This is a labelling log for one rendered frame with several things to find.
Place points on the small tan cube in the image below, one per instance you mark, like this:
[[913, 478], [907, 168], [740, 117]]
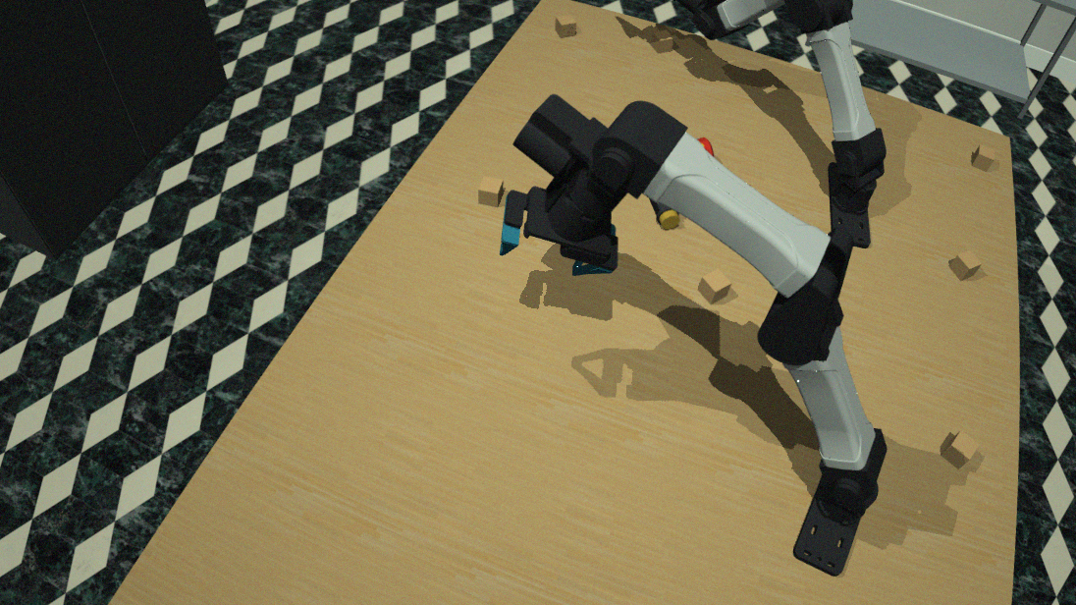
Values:
[[965, 265], [959, 449], [983, 158], [714, 286], [490, 191], [662, 41], [565, 26]]

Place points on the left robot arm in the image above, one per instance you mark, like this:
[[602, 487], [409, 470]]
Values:
[[646, 150]]

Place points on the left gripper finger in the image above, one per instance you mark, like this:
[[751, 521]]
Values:
[[577, 269], [510, 237]]

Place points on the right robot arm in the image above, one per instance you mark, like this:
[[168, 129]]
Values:
[[858, 146]]

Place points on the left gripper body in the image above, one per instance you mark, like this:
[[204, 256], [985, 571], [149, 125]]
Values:
[[564, 224]]

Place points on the dark grey hose nozzle with red front ring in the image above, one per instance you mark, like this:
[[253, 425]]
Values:
[[667, 217]]

